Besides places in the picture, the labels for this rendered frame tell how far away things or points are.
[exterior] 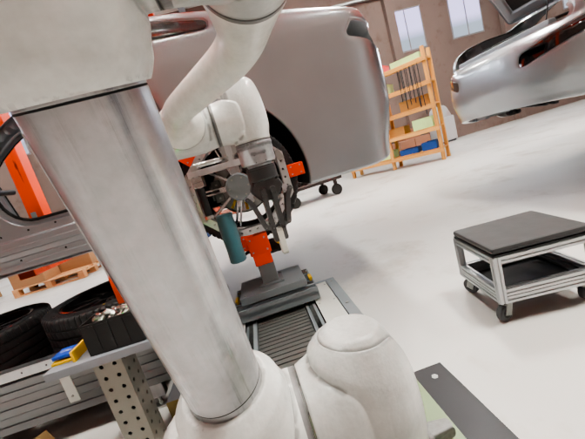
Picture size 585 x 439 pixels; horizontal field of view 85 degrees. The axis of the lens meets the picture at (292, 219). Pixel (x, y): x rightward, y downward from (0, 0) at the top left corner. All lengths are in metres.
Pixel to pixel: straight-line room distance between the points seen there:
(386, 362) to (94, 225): 0.40
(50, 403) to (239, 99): 1.57
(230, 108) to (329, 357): 0.56
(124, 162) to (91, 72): 0.06
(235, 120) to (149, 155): 0.50
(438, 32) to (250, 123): 13.71
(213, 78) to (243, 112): 0.25
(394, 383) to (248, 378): 0.21
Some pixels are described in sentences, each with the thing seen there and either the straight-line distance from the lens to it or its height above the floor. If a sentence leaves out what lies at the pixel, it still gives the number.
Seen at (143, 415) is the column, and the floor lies 0.17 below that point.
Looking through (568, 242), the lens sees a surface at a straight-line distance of 1.66.
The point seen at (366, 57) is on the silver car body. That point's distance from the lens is 2.06.
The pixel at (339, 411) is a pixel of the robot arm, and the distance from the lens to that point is 0.51.
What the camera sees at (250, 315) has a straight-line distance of 1.93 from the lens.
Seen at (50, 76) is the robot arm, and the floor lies 0.99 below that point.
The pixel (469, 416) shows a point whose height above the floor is 0.30.
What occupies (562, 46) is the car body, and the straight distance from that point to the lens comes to 3.18.
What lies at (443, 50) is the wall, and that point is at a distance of 14.28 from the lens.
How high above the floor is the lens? 0.89
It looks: 10 degrees down
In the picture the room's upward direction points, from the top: 17 degrees counter-clockwise
